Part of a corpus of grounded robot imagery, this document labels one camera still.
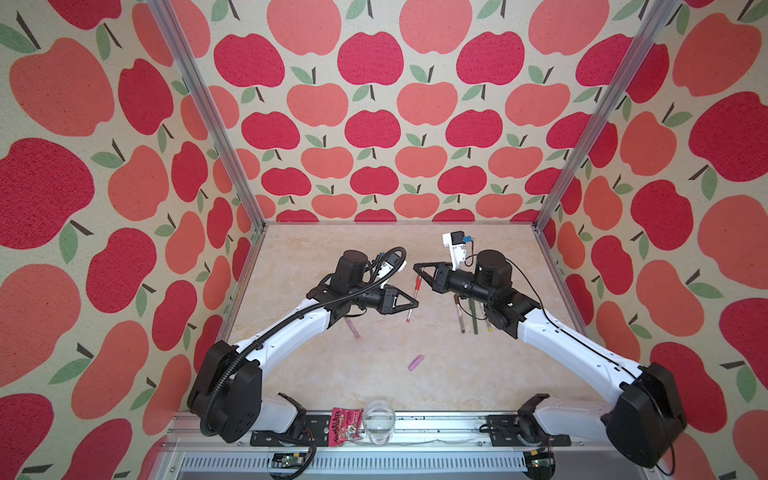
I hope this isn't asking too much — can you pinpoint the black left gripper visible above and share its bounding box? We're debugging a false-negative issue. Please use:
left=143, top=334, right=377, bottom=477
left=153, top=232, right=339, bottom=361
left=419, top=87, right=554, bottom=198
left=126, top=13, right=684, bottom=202
left=347, top=282, right=417, bottom=315

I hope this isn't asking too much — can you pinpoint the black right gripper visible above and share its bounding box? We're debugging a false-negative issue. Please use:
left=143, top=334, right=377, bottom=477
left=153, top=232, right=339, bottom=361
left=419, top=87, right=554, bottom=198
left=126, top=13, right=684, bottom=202
left=412, top=262, right=494, bottom=312

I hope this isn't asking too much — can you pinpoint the pink pen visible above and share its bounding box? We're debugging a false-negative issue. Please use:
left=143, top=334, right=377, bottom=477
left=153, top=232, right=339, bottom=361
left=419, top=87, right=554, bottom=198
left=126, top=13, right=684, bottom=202
left=345, top=317, right=361, bottom=340

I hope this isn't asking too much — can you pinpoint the green pen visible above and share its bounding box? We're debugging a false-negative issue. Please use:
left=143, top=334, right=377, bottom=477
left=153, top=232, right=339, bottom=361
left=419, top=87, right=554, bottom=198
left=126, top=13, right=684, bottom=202
left=469, top=299, right=479, bottom=335

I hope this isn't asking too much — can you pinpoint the pink pen cap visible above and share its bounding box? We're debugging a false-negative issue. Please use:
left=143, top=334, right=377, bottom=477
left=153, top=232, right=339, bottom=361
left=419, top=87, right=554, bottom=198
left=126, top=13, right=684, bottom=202
left=408, top=355, right=424, bottom=371

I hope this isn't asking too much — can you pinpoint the white silver pen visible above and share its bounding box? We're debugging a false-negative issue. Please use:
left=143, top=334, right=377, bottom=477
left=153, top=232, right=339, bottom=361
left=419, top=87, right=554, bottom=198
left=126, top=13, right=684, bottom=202
left=454, top=294, right=466, bottom=334

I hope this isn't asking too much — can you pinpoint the red pen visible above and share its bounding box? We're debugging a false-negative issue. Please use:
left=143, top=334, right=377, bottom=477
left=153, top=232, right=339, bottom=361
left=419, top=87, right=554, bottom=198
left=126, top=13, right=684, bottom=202
left=406, top=274, right=422, bottom=323

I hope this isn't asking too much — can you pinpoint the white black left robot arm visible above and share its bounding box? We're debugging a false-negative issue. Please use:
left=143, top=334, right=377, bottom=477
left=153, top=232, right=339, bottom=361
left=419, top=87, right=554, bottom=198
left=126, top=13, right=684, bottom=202
left=187, top=247, right=418, bottom=443

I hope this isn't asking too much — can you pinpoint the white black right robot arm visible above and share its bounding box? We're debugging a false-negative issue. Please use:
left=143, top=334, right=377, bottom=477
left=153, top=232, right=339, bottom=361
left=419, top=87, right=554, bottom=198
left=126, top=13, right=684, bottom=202
left=414, top=250, right=687, bottom=468

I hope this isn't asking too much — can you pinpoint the clear glass bowl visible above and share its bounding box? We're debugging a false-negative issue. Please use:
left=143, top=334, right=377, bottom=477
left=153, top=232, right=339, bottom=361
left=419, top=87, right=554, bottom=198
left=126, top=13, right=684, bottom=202
left=363, top=400, right=397, bottom=445

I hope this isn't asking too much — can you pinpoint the pink snack packet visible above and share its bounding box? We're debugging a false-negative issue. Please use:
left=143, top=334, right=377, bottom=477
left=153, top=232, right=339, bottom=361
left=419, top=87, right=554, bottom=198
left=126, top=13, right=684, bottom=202
left=328, top=408, right=363, bottom=447

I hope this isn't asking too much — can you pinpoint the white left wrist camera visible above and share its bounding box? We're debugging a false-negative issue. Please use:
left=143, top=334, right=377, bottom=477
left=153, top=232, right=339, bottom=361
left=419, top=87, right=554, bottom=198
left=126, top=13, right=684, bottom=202
left=371, top=251, right=404, bottom=281

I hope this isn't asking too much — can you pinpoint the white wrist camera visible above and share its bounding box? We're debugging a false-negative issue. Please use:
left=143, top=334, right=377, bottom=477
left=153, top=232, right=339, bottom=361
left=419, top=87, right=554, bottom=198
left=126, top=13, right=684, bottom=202
left=442, top=231, right=474, bottom=271
left=371, top=251, right=404, bottom=281

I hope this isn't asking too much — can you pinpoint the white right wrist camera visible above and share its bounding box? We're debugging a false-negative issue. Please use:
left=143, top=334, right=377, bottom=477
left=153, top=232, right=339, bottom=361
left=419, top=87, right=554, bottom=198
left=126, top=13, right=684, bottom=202
left=442, top=231, right=474, bottom=271

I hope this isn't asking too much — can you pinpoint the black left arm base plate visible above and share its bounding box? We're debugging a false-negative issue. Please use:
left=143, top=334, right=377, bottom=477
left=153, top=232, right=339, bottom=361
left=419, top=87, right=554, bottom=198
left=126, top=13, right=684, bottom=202
left=250, top=414, right=331, bottom=447

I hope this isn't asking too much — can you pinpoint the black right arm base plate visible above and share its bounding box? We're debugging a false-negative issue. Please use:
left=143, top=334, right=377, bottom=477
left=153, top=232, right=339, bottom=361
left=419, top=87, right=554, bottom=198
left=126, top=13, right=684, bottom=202
left=479, top=415, right=572, bottom=447

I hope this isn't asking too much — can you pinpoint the aluminium right rear frame post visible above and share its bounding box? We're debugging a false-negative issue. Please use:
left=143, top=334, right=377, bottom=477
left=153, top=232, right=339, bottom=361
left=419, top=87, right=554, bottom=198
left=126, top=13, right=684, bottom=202
left=533, top=0, right=682, bottom=234

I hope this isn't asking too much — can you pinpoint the aluminium frame post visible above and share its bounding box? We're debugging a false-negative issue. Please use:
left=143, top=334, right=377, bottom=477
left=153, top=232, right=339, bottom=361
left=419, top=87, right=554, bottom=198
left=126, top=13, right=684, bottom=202
left=148, top=0, right=266, bottom=234
left=533, top=0, right=682, bottom=234

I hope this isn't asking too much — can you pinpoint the aluminium left rear frame post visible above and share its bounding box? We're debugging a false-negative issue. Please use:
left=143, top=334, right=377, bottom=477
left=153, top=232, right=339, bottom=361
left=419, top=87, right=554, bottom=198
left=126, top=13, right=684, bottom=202
left=148, top=0, right=266, bottom=234

